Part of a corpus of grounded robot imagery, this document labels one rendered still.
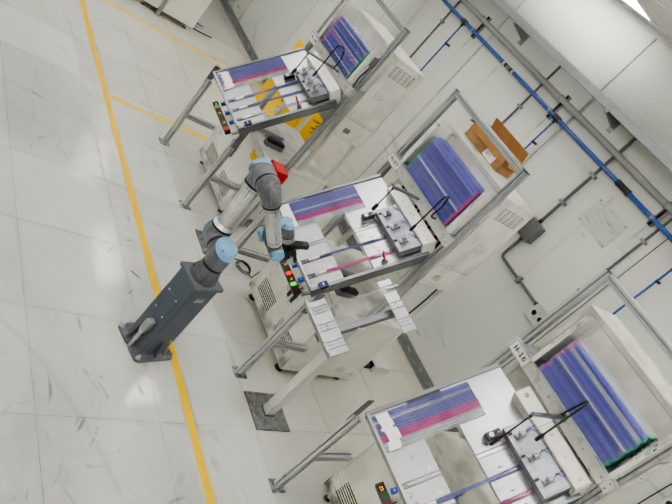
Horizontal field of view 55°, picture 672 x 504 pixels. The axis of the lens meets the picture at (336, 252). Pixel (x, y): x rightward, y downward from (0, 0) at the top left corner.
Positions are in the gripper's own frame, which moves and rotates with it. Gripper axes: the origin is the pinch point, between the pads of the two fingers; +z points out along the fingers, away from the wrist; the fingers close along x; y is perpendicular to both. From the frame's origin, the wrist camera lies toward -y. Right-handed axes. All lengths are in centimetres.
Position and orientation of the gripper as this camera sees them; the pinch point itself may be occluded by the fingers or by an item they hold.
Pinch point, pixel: (294, 262)
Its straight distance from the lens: 356.6
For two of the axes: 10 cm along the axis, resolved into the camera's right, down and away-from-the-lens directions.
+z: 0.0, 6.4, 7.7
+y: -9.3, 2.8, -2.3
